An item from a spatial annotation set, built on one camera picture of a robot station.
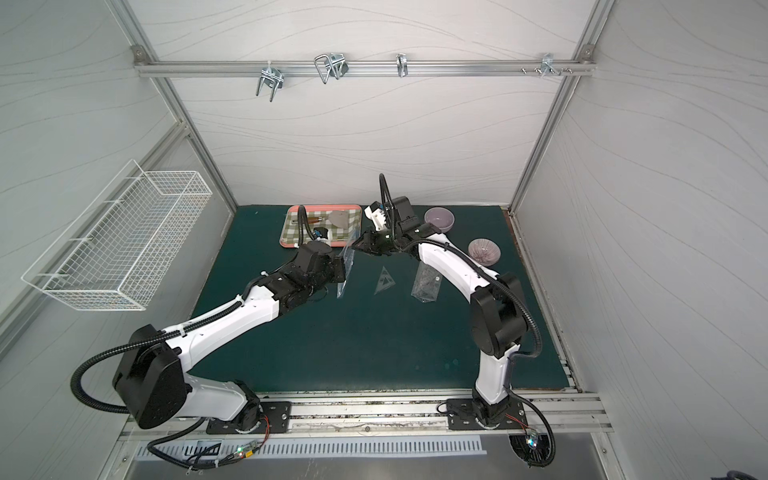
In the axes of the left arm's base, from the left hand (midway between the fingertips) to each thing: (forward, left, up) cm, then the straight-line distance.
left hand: (345, 260), depth 83 cm
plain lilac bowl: (+30, -31, -13) cm, 45 cm away
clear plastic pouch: (+4, -25, -19) cm, 32 cm away
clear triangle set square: (+4, -11, -18) cm, 21 cm away
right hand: (+3, -2, +3) cm, 5 cm away
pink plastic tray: (+39, +17, -17) cm, 46 cm away
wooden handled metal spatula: (+31, +8, -15) cm, 35 cm away
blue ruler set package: (+3, 0, -2) cm, 4 cm away
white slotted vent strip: (-43, +19, -17) cm, 50 cm away
